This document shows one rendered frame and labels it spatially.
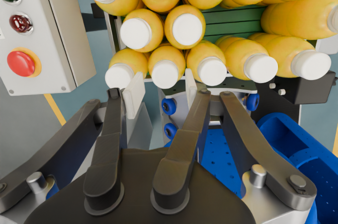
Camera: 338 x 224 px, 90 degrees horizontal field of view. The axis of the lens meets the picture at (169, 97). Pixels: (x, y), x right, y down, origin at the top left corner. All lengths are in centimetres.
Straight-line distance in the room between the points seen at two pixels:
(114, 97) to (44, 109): 179
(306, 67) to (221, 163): 22
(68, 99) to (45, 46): 147
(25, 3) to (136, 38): 14
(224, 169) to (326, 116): 174
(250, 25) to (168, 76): 28
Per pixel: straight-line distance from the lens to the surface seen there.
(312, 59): 31
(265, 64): 28
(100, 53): 147
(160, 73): 25
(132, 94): 17
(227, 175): 36
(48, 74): 31
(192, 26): 24
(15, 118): 218
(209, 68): 25
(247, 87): 45
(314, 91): 46
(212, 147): 41
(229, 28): 45
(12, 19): 30
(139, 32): 24
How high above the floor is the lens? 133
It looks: 66 degrees down
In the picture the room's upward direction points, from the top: 176 degrees counter-clockwise
